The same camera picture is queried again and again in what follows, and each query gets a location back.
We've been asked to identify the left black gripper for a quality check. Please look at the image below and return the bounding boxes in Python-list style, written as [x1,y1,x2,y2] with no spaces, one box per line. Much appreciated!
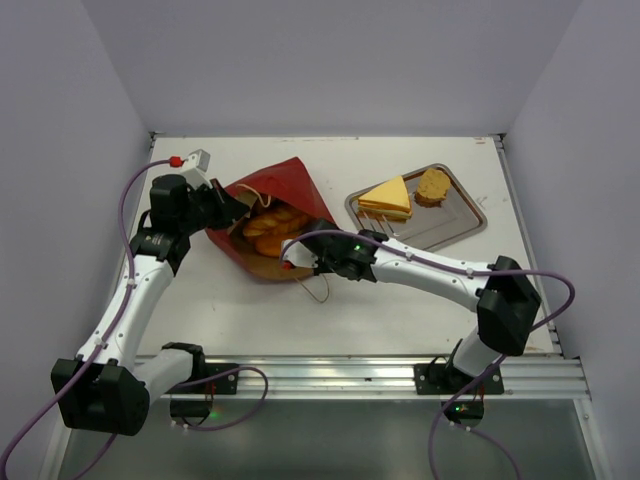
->
[178,178,250,235]

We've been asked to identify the orange fake bread loaf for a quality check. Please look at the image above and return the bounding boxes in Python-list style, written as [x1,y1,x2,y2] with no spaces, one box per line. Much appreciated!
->
[254,231,300,258]

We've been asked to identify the braided fake bread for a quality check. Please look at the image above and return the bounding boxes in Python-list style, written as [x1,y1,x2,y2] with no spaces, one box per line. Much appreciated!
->
[242,205,311,239]

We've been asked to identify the red brown paper bag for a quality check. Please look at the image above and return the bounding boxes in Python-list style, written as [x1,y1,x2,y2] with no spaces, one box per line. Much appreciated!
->
[206,157,333,285]

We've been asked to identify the fake triangle sandwich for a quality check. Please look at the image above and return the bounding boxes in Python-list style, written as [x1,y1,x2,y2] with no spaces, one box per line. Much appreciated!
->
[357,176,413,219]

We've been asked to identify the fake brown toast slice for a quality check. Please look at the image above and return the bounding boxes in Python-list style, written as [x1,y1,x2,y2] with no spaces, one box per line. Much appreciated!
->
[414,168,451,207]

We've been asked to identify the metal tongs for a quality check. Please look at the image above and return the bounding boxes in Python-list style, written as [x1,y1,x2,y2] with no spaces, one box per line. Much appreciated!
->
[356,210,389,235]

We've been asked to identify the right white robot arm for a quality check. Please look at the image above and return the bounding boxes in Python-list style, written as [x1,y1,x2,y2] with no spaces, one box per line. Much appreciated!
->
[282,220,541,393]

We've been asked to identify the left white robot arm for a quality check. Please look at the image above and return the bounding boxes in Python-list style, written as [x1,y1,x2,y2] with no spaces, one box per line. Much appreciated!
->
[51,174,249,436]

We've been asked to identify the silver metal tray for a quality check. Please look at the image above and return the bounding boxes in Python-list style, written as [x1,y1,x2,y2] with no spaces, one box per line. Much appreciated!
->
[344,163,488,251]

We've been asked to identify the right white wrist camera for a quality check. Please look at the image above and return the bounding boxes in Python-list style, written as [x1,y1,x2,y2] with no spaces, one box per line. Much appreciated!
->
[280,239,318,269]

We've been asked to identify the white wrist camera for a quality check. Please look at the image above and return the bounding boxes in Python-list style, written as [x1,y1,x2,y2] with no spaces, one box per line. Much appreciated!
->
[169,149,212,190]
[280,239,318,269]

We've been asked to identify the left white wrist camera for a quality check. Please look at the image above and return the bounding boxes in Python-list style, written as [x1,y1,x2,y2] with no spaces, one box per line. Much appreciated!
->
[169,149,212,190]

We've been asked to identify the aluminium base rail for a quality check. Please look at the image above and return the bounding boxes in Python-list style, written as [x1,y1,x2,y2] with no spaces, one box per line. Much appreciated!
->
[64,354,586,401]

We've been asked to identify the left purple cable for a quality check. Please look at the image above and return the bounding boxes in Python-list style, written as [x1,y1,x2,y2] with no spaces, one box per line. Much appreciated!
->
[0,158,269,476]

